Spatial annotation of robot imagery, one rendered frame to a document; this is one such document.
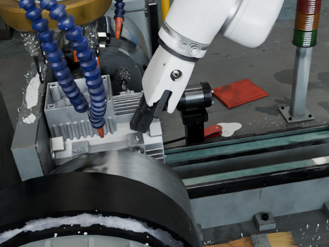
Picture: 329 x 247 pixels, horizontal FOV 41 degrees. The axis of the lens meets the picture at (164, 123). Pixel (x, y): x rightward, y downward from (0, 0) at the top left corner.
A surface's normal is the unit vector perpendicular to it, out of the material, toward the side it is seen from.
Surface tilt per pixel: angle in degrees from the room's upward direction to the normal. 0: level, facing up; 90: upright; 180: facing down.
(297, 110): 90
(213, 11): 84
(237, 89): 1
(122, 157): 13
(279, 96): 0
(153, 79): 61
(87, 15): 90
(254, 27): 79
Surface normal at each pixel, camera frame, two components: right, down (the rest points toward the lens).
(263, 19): 0.19, 0.10
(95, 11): 0.78, 0.31
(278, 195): 0.15, 0.55
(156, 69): -0.88, -0.23
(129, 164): 0.22, -0.83
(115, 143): -0.07, -0.82
